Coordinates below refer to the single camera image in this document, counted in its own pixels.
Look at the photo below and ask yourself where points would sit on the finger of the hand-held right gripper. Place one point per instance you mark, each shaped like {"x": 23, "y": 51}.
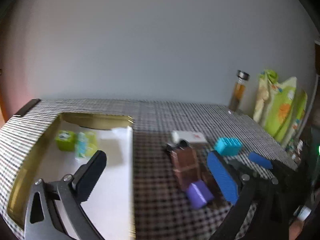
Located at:
{"x": 260, "y": 160}

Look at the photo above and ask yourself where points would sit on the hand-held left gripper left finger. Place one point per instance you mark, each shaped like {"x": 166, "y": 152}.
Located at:
{"x": 90, "y": 175}

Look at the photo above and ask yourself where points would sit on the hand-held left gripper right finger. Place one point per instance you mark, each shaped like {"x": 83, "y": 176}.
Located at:
{"x": 222, "y": 177}

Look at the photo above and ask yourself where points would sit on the purple block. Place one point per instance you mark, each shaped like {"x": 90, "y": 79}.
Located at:
{"x": 198, "y": 193}

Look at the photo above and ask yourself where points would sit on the teal block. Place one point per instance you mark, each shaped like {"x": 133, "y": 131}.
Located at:
{"x": 228, "y": 146}

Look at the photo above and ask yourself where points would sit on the orange brown comb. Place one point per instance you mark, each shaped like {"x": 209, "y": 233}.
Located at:
{"x": 186, "y": 162}

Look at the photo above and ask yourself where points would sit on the black brush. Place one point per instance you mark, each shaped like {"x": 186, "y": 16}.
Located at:
{"x": 171, "y": 148}

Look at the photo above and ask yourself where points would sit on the gold metal tray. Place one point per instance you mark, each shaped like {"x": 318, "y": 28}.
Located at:
{"x": 25, "y": 165}

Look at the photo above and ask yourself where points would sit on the light green snack packet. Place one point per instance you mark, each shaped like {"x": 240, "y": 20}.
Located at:
{"x": 85, "y": 143}

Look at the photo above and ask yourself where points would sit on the small printed packet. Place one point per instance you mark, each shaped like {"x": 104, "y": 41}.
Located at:
{"x": 297, "y": 150}

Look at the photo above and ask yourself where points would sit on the green cube box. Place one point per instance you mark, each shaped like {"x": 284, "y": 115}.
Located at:
{"x": 65, "y": 141}

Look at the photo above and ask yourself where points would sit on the white red-marked box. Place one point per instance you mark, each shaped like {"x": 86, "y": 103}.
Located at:
{"x": 190, "y": 136}

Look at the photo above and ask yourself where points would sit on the green printed bag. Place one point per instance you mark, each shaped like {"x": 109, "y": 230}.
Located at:
{"x": 277, "y": 110}

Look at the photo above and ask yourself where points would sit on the checkered tablecloth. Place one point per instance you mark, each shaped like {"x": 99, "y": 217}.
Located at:
{"x": 155, "y": 205}

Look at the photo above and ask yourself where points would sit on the glass bottle with metal cap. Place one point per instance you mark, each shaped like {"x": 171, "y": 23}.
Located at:
{"x": 237, "y": 92}

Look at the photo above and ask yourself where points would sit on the white pole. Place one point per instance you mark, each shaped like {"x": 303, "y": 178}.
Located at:
{"x": 310, "y": 100}

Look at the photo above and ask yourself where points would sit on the black table corner strip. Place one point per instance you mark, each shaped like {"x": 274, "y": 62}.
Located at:
{"x": 26, "y": 108}

